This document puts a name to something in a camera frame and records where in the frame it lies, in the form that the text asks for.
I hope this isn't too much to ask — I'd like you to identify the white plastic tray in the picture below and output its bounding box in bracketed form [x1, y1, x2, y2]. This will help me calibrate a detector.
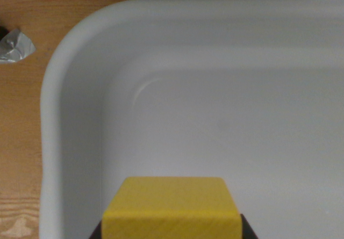
[39, 0, 344, 239]

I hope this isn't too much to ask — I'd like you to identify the yellow wooden cube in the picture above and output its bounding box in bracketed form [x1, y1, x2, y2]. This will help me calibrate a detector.
[102, 177, 242, 239]

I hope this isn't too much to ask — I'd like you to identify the grey duct tape piece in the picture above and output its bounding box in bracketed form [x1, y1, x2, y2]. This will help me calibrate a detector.
[0, 28, 37, 63]

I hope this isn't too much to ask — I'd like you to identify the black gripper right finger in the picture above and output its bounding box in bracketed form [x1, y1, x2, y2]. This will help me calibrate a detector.
[239, 213, 259, 239]

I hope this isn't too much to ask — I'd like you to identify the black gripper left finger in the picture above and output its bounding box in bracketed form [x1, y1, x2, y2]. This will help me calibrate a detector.
[89, 219, 104, 239]

